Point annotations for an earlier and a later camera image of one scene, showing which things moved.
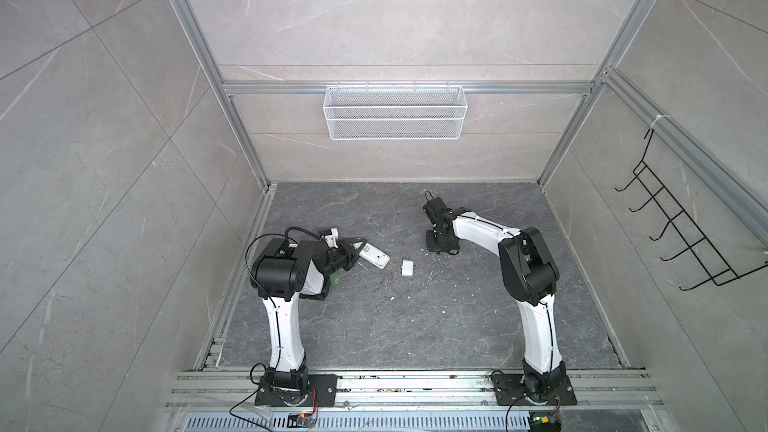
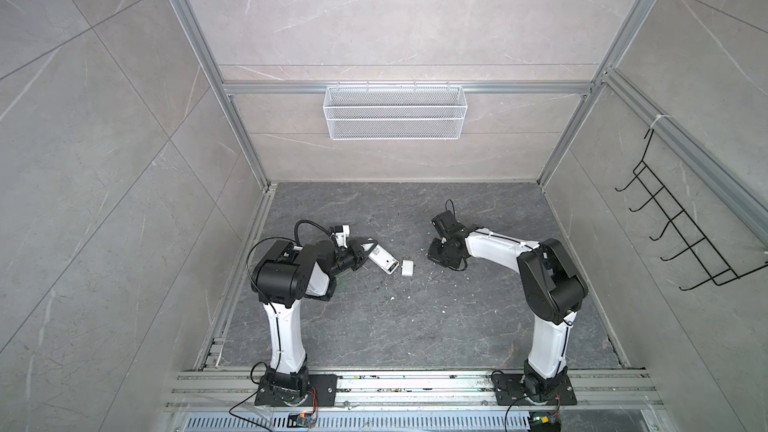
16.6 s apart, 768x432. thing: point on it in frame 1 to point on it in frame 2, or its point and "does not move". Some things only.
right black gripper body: [436, 244] to [440, 253]
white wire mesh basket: [395, 113] does not move
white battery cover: [407, 267] does not move
